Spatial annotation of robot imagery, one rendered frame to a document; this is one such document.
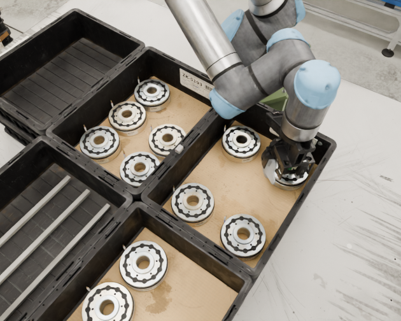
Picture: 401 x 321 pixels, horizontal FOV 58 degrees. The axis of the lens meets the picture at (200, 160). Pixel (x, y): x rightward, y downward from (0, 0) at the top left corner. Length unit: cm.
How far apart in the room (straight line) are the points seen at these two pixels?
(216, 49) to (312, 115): 23
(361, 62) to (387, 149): 146
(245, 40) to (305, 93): 49
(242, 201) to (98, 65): 64
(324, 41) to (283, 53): 204
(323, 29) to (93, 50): 193
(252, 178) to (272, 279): 26
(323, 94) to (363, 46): 218
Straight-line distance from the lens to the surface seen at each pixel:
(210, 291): 82
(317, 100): 65
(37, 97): 118
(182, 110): 106
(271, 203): 91
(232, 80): 74
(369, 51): 280
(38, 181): 100
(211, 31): 77
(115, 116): 102
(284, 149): 81
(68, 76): 121
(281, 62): 72
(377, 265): 109
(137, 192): 80
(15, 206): 99
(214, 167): 94
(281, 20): 109
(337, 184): 115
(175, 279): 83
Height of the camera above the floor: 163
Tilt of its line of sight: 57 degrees down
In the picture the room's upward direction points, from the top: 2 degrees clockwise
